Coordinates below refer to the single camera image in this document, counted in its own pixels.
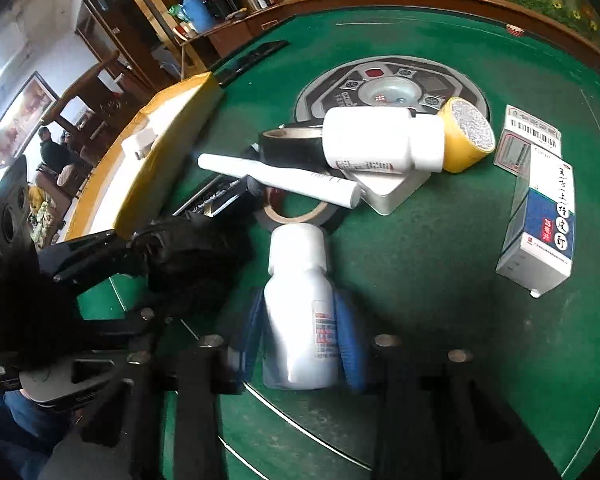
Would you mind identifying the white tube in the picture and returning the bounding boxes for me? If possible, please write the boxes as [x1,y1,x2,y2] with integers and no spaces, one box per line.
[197,153,362,209]

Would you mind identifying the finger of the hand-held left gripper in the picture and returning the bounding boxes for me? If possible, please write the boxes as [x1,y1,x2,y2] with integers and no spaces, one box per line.
[37,229,152,287]
[79,306,174,357]

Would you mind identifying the blue and white medicine box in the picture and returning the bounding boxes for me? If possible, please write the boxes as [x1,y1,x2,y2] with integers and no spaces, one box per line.
[495,144,579,297]

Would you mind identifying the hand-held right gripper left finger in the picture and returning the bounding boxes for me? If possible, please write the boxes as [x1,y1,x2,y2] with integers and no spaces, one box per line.
[45,287,263,480]

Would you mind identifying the white charger adapter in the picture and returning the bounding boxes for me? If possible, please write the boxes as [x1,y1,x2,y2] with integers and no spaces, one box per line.
[121,126,157,161]

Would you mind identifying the blue thermos jug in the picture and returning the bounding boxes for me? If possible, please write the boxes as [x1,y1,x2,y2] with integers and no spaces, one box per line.
[181,0,217,32]

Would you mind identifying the flat white barcode box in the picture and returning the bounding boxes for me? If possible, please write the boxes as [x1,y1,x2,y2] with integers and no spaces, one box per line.
[493,104,564,177]

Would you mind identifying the white plastic medicine bottle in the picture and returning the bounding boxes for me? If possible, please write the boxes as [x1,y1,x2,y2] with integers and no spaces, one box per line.
[261,223,342,391]
[323,106,447,175]

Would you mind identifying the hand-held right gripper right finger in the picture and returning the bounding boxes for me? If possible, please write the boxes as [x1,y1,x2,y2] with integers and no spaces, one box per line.
[332,290,566,480]

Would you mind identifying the person's blue jeans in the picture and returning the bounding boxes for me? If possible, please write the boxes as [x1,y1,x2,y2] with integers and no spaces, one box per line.
[0,389,58,480]

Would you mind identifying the black bag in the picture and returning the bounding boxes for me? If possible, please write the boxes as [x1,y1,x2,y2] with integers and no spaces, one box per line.
[129,212,254,307]

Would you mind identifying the framed wall picture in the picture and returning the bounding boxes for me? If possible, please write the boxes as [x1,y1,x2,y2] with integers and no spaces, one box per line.
[0,72,59,167]

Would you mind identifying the yellow tape roll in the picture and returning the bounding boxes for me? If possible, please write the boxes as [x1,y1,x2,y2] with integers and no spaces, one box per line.
[439,96,496,174]

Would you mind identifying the black tape roll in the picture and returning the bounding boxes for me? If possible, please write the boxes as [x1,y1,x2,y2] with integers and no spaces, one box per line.
[258,127,331,167]

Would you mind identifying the mahjong table control panel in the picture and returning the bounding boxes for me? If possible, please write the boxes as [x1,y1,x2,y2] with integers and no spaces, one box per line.
[294,56,491,128]

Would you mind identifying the tape roll with brown core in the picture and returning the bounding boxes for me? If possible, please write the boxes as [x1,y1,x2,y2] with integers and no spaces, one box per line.
[252,189,348,237]

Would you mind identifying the white square box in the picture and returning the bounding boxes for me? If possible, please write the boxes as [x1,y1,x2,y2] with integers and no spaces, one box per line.
[344,167,427,217]

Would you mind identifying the wooden chair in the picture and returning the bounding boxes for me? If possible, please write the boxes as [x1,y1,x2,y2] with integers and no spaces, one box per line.
[41,49,133,161]

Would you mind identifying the wooden cabinet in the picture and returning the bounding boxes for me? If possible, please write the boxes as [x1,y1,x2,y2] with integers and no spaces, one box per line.
[74,0,287,92]

